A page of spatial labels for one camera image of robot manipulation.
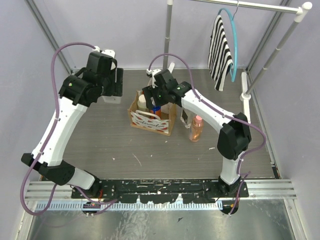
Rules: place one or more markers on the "pink cap lotion bottle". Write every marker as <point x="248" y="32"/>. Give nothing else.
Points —
<point x="196" y="128"/>

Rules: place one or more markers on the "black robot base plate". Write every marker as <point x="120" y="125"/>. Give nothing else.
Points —
<point x="160" y="191"/>

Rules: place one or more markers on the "clear bottle grey cap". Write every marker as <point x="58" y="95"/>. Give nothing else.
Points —
<point x="186" y="117"/>

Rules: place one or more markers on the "blue cap orange bottle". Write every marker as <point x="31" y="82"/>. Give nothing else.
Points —
<point x="156" y="110"/>

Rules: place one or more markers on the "white bottle grey cap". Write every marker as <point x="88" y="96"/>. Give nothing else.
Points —
<point x="112" y="99"/>

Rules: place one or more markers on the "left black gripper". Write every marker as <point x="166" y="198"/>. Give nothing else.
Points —
<point x="118" y="81"/>

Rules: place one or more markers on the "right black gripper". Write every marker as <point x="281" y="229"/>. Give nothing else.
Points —
<point x="150" y="91"/>

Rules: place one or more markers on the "blue clothes hanger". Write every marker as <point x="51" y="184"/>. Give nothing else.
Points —
<point x="231" y="17"/>

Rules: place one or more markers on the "black white striped cloth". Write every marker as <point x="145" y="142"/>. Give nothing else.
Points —
<point x="219" y="58"/>

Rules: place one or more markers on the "slotted cable duct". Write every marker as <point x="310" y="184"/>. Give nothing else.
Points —
<point x="176" y="206"/>

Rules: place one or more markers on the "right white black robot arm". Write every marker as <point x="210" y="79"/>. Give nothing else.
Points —
<point x="234" y="134"/>

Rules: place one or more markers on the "metal clothes rack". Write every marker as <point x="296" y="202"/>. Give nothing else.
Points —
<point x="247" y="87"/>

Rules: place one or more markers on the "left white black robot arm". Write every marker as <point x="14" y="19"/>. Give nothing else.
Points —
<point x="101" y="78"/>

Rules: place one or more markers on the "cream cap bottle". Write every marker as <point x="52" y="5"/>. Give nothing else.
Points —
<point x="142" y="104"/>

